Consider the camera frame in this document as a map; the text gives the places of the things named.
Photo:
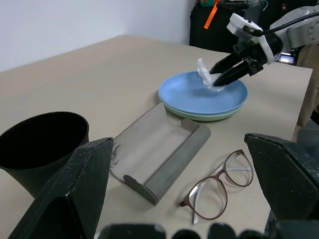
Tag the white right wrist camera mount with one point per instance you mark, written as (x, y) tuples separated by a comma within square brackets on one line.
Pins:
[(239, 25)]

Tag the pale green plate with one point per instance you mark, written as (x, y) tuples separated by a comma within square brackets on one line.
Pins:
[(199, 118)]

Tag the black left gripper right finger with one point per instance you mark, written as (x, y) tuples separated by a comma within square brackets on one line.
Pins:
[(286, 179)]

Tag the orange tag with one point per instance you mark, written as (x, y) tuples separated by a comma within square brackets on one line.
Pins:
[(210, 16)]

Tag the black plastic cup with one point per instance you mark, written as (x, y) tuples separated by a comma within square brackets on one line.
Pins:
[(37, 142)]

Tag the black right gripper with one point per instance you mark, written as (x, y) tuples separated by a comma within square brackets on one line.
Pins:
[(251, 52)]

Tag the blue plate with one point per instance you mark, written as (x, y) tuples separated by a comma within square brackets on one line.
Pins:
[(184, 94)]

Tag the black hard case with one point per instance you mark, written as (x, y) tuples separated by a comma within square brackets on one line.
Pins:
[(219, 32)]

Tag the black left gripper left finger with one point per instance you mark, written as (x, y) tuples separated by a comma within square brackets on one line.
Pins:
[(74, 189)]

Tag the grey rectangular block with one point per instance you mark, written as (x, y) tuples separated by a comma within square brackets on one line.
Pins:
[(162, 149)]

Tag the brown frame eyeglasses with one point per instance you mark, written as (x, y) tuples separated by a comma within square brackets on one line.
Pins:
[(207, 199)]

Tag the white paper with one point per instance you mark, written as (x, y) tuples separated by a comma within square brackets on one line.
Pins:
[(203, 72)]

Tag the tan trouser leg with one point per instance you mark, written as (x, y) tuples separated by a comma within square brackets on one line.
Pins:
[(310, 74)]

